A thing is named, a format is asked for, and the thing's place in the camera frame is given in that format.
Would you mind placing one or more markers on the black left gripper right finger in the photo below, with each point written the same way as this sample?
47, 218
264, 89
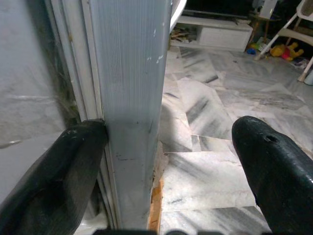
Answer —
278, 176

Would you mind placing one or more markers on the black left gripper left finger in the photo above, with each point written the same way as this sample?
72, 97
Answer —
51, 176

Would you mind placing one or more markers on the colourful plastic toy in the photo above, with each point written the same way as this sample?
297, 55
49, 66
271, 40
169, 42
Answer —
254, 47

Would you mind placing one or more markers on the white high chair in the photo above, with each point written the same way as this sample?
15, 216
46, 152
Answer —
291, 27

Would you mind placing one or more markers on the grey ribbed fridge door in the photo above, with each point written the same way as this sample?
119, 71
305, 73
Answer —
129, 73

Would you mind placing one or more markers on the white low tv cabinet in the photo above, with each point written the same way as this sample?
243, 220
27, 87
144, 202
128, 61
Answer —
220, 34

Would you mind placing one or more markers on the grey white fridge body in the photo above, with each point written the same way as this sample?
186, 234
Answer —
27, 73

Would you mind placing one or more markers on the yellow bear plush toy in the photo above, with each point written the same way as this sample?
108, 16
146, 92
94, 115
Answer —
288, 51

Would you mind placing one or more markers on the black flat television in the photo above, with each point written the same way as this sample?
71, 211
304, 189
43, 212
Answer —
215, 7

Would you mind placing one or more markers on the wooden fridge base platform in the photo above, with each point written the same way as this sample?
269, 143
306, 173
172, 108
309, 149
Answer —
156, 208

